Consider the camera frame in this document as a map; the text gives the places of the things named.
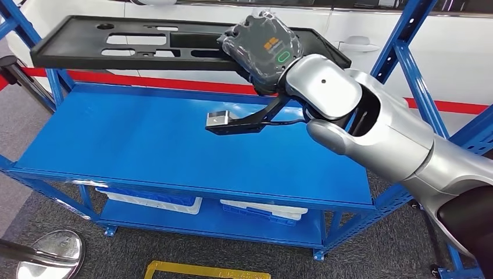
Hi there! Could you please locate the white car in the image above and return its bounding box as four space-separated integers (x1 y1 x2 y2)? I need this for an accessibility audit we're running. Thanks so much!
5 0 493 135

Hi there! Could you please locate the chrome stanchion post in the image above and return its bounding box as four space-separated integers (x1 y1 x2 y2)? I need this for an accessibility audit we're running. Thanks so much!
0 230 85 279
0 55 58 115

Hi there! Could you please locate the yellow floor tape square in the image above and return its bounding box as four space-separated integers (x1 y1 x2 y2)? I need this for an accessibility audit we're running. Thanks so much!
143 260 271 279

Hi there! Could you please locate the black plastic panel part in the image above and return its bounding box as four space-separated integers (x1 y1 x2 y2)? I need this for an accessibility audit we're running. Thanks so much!
30 15 352 72

